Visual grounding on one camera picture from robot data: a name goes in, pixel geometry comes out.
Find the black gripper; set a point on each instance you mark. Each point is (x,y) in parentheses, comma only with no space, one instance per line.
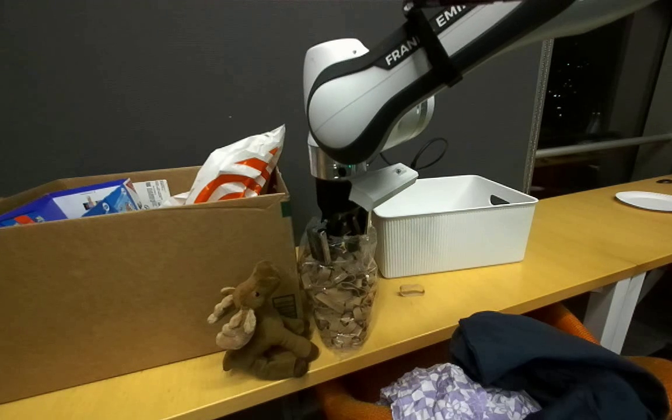
(332,194)

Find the clear bag of rubber bands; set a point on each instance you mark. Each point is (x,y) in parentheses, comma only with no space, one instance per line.
(338,294)

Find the navy blue garment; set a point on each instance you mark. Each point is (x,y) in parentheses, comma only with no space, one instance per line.
(554,363)

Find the blue printed carton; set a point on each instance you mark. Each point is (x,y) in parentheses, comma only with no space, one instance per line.
(48,205)

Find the white table leg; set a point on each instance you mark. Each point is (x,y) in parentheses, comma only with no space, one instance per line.
(612,312)

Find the brown plush moose toy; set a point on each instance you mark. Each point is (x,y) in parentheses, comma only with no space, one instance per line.
(267,334)

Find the white orange plastic bag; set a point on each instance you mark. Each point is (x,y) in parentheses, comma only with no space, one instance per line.
(239,175)

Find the white plate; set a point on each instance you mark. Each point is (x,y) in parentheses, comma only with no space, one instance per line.
(658,201)

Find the small white carton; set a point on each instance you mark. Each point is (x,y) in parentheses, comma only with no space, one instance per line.
(152,191)

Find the white plastic storage container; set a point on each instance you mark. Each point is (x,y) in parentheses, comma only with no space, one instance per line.
(453,230)

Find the purple floral cloth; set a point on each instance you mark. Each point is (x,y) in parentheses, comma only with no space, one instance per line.
(453,397)

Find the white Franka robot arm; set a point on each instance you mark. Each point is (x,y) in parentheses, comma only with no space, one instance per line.
(366,93)

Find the orange chair with clothes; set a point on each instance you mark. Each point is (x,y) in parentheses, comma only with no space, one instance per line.
(665,377)

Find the tan rubber band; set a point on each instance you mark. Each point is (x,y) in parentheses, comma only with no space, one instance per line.
(411,289)

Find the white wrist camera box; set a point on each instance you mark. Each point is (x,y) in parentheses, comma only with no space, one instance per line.
(384,186)

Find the brown cardboard box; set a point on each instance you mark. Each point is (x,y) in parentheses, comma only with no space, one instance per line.
(103,294)

